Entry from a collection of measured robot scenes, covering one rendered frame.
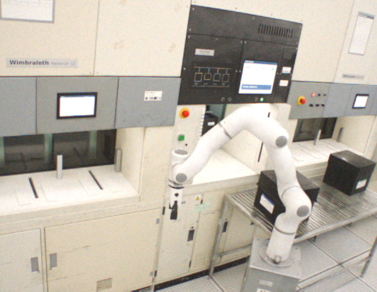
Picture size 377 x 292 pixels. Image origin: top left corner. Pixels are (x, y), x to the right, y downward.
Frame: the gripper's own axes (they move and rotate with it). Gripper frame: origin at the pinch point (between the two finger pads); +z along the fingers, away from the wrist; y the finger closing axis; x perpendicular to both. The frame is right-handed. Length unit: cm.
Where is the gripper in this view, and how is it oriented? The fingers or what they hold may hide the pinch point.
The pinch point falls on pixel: (172, 212)
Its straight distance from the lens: 177.7
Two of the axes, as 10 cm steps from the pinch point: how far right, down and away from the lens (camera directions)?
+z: -1.4, 9.2, 3.7
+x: -9.8, -0.8, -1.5
